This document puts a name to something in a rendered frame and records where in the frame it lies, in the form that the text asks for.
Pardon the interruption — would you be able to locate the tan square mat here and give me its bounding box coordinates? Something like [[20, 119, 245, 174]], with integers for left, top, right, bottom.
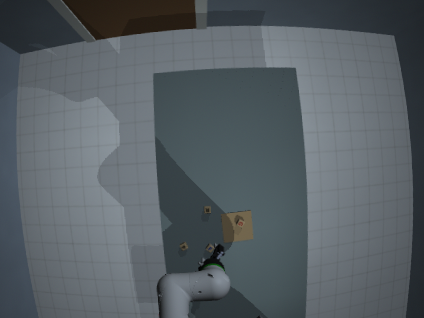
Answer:
[[221, 210, 253, 243]]

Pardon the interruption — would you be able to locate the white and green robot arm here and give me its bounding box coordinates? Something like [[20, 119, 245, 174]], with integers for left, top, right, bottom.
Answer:
[[157, 259, 230, 318]]

